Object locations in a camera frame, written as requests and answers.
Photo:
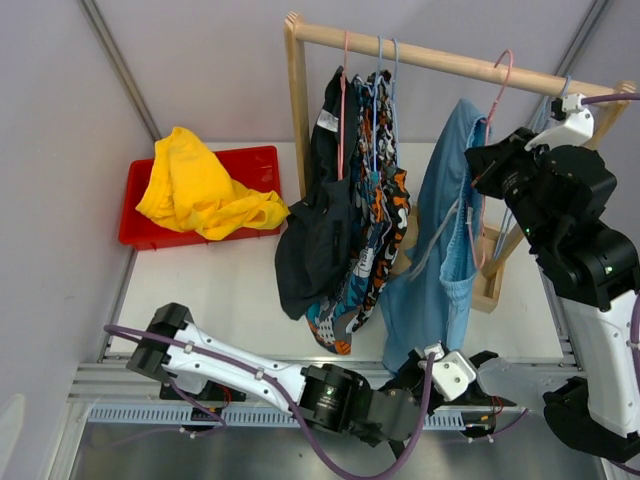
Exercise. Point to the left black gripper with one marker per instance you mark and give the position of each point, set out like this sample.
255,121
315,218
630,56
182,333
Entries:
412,365

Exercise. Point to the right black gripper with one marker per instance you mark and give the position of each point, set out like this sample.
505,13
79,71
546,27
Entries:
489,162

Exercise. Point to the light blue shorts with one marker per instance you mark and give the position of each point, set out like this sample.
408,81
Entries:
430,302

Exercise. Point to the teal cartoon print shorts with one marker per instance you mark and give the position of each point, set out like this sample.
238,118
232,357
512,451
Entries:
329,316

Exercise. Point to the black orange camouflage shorts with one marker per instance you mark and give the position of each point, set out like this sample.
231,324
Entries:
382,209

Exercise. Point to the dark navy shorts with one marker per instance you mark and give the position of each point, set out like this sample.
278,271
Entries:
309,253

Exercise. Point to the yellow shorts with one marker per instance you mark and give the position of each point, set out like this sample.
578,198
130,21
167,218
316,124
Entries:
190,190

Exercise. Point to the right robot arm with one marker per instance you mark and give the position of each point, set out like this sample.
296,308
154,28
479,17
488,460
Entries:
557,196

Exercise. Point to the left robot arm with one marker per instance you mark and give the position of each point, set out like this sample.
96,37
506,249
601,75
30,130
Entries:
173,350

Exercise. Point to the wooden clothes rack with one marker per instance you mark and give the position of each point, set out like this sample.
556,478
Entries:
297,32

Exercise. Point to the red plastic bin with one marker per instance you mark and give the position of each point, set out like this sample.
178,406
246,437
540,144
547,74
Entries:
255,167

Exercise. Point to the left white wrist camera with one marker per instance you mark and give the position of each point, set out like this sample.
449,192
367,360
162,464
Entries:
452,372

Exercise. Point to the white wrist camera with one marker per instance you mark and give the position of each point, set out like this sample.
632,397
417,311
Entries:
452,372
574,124

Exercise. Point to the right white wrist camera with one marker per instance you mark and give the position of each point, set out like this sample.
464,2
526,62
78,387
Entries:
574,124

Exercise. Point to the aluminium mounting rail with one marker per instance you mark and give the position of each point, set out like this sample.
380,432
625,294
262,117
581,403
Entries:
115,393

